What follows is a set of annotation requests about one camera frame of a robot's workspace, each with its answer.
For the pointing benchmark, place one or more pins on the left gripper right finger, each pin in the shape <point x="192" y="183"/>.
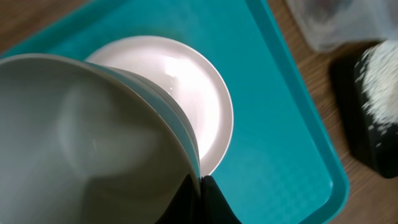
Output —
<point x="214" y="207"/>

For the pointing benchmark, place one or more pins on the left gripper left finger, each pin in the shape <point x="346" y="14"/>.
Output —
<point x="183" y="207"/>

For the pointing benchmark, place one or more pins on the large white plate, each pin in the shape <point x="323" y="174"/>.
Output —
<point x="186" y="78"/>

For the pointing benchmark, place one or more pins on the black tray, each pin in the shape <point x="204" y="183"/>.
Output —
<point x="370" y="143"/>

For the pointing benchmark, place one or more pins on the teal serving tray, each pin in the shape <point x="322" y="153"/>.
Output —
<point x="281" y="166"/>

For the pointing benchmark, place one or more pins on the rice pile with food scrap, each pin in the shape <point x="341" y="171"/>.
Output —
<point x="378" y="77"/>

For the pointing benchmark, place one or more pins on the grey bowl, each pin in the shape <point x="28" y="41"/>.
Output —
<point x="81" y="143"/>

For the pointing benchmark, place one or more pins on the clear plastic bin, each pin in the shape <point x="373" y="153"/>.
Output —
<point x="328" y="24"/>

